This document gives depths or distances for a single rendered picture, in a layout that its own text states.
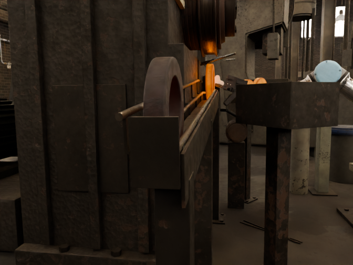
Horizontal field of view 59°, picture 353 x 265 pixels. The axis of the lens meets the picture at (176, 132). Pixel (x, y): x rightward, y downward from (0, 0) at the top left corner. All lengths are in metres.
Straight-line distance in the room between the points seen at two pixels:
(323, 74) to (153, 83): 1.27
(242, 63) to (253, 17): 0.59
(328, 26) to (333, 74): 9.04
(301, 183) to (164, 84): 1.94
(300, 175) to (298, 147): 0.20
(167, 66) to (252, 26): 3.89
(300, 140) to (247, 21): 2.44
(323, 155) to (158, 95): 1.99
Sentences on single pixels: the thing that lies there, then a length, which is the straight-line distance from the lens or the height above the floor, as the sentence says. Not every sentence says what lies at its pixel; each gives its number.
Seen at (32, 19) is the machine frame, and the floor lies 0.98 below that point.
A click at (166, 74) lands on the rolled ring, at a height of 0.71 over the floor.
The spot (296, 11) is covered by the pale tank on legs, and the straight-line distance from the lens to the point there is 10.46.
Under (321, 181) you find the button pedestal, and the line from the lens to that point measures 2.40.
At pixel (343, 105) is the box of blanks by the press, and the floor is 0.56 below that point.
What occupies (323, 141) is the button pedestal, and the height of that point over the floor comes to 0.36.
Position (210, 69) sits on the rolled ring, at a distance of 1.55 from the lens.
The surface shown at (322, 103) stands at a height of 0.66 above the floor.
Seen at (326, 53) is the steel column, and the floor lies 1.88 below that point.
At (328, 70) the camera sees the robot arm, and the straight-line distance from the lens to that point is 1.66.
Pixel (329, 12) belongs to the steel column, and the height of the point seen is 3.06.
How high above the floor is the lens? 0.68
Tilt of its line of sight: 7 degrees down
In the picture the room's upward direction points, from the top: 1 degrees counter-clockwise
